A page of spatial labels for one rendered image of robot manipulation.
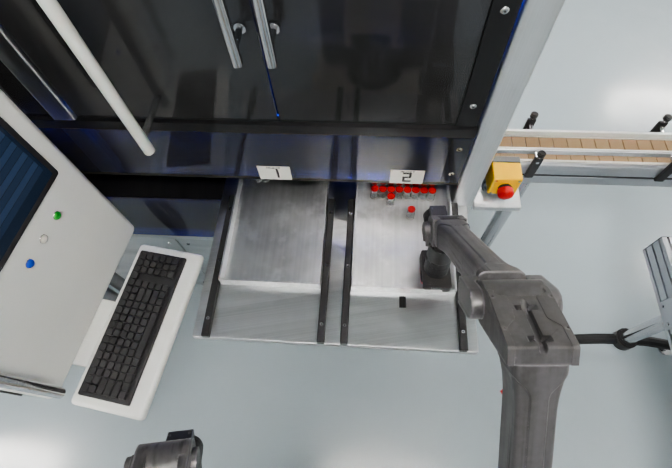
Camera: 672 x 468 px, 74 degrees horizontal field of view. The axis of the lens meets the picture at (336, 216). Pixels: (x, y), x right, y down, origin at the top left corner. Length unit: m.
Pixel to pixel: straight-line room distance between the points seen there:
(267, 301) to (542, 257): 1.49
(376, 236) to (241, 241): 0.37
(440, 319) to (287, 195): 0.54
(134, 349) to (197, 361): 0.83
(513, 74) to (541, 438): 0.61
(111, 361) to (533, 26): 1.20
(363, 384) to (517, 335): 1.51
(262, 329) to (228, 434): 0.95
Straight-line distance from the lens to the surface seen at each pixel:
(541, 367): 0.54
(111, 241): 1.38
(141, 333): 1.31
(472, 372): 2.06
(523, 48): 0.88
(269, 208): 1.28
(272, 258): 1.21
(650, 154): 1.48
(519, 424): 0.57
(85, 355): 1.40
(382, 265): 1.18
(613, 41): 3.41
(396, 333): 1.13
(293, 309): 1.16
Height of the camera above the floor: 1.98
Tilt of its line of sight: 62 degrees down
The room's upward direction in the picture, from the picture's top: 5 degrees counter-clockwise
